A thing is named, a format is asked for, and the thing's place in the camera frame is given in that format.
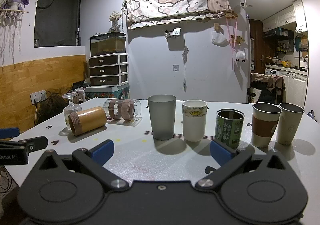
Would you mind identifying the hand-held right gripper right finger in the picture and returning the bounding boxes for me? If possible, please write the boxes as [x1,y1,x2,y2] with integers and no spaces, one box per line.
[194,140,291,189]

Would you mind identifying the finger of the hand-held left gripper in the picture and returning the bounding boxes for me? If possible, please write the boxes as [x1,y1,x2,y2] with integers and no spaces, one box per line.
[18,136,48,153]
[0,127,20,140]

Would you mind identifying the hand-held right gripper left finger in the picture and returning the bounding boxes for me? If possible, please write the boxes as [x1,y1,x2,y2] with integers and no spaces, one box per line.
[32,139,129,189]

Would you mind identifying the green printed cup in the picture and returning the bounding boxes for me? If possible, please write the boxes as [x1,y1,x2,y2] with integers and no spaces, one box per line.
[215,109,245,150]

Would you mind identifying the bamboo cup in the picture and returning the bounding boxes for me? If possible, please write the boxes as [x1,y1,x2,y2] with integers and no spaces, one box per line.
[68,106,108,137]

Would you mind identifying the white cup yellow print band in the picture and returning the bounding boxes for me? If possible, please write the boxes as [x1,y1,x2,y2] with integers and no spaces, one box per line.
[182,100,208,142]

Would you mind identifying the clear glass brown-banded cup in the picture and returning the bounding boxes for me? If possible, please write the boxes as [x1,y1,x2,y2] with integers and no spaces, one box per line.
[103,99,142,126]

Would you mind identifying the metal cup brown sleeve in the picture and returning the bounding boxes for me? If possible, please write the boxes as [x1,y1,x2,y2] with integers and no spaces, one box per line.
[251,102,282,148]

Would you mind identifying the grey frosted cup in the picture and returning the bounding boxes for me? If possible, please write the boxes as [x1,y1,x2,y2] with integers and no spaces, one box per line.
[147,95,176,141]

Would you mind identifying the plain metal cup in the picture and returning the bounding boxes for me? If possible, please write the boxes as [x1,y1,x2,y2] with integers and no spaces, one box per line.
[276,102,305,146]

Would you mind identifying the dark mesh bag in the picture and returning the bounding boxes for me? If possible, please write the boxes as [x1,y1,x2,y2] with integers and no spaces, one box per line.
[37,90,67,122]

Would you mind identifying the ribbed stemmed glass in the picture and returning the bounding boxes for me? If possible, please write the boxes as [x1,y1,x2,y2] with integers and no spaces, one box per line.
[62,92,82,131]

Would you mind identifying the black laptop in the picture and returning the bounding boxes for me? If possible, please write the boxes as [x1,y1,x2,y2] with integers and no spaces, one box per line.
[71,80,87,91]

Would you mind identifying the chair with draped clothes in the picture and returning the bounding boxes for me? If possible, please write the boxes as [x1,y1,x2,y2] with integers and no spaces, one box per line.
[247,72,286,105]

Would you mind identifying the white plastic drawer unit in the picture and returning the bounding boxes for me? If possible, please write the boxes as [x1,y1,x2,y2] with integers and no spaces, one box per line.
[89,54,129,86]

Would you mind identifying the white washing machine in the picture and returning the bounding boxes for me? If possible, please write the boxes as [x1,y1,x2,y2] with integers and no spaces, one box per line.
[264,64,280,77]

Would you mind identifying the white kitchen base cabinet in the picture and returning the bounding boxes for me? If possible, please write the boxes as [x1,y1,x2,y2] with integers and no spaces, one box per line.
[278,69,308,110]

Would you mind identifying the glass fish tank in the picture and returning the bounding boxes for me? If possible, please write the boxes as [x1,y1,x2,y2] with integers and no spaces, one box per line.
[90,31,126,57]

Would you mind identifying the white hanging face mask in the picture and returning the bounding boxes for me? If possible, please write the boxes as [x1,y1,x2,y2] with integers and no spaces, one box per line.
[211,30,230,46]

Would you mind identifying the brown wooden door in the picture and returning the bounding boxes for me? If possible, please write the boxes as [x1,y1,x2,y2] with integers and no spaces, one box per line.
[249,18,265,74]

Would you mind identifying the pink ribbon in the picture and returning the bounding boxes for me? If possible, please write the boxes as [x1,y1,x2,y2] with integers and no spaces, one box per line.
[226,18,238,70]

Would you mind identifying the black kitchen spice shelf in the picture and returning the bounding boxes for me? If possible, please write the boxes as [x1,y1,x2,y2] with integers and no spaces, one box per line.
[276,41,294,54]

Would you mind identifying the dark window curtain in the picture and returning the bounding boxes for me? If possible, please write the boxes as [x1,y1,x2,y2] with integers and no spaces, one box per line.
[34,0,83,47]

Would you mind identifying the dried flower vase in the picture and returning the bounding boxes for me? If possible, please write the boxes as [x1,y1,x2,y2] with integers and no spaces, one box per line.
[109,11,122,32]

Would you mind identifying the purple plush toy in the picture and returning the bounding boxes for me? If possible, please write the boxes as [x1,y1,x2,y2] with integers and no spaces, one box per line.
[0,0,30,11]

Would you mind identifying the cartoon printed cloth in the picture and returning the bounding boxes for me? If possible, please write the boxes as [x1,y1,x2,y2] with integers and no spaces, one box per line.
[124,0,228,29]

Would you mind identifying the black floor cables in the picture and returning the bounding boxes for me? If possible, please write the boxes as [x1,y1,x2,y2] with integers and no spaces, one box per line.
[0,165,15,195]

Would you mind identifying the white wall socket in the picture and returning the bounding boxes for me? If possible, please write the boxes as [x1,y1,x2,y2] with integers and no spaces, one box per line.
[30,89,47,104]

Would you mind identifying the hanging white charger cable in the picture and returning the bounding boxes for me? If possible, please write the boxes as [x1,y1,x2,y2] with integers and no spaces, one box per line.
[182,45,189,92]

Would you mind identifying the macrame wall hammock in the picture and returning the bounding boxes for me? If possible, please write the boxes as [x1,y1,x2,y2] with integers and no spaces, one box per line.
[0,0,30,64]

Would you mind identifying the small clear wall holder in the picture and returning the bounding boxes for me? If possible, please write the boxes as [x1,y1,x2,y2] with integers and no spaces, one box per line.
[164,28,181,39]

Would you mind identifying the white kitchen wall cabinets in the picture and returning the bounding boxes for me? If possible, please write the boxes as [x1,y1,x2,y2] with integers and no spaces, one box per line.
[262,0,308,33]

